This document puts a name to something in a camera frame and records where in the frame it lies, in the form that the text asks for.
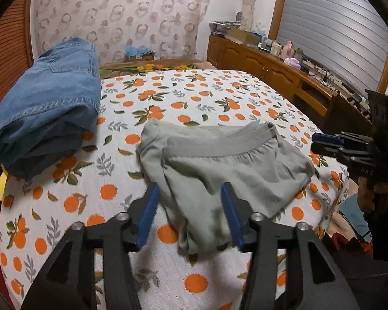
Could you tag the grey pants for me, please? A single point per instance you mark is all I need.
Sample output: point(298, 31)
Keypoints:
point(213, 174)

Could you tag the pink bottle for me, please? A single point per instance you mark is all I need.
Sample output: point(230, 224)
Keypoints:
point(288, 50)

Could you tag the open cardboard box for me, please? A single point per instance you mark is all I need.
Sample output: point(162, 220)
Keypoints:
point(242, 37)

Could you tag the tied beige curtain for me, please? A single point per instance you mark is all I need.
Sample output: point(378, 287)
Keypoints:
point(249, 9)

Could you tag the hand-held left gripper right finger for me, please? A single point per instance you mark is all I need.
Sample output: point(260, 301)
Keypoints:
point(232, 219)

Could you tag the light blue cloth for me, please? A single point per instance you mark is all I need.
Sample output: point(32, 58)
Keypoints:
point(355, 216)

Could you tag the green bottle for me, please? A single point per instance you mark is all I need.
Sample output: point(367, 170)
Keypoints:
point(298, 53)

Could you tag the brown slatted wardrobe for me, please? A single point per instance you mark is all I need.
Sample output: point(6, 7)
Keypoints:
point(9, 55)

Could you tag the wooden window frame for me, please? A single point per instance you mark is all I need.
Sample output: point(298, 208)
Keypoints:
point(278, 13)

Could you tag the orange print bed sheet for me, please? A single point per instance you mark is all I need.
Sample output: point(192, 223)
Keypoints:
point(213, 93)

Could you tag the pink tissue pack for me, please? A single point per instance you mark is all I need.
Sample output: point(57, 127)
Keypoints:
point(292, 63)

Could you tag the white bottle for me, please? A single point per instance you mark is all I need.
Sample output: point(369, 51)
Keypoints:
point(276, 47)

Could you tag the basket of papers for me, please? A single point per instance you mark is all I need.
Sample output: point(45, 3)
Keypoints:
point(223, 27)

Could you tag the yellow plastic item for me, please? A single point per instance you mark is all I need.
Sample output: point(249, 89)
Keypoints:
point(1, 185)

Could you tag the long wooden cabinet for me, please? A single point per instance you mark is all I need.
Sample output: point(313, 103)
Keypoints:
point(262, 64)

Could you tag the circle pattern curtain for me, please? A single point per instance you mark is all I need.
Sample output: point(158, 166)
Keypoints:
point(116, 13)

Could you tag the red cloth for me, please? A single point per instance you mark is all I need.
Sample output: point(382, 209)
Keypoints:
point(339, 240)

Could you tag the floral blanket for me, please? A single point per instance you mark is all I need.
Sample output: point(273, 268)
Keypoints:
point(148, 67)

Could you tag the person's right hand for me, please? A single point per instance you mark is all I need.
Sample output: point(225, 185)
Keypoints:
point(363, 197)

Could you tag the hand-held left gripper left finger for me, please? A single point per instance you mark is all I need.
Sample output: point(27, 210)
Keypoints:
point(147, 219)

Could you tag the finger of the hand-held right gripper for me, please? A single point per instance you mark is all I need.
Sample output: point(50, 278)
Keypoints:
point(323, 150)
point(323, 137)

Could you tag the blue plastic bag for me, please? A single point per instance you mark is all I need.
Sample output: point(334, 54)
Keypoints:
point(137, 51)

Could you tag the folded blue jeans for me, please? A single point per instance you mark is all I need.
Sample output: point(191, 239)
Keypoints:
point(51, 97)

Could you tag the small cardboard box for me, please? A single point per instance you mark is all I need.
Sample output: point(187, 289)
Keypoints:
point(142, 58)

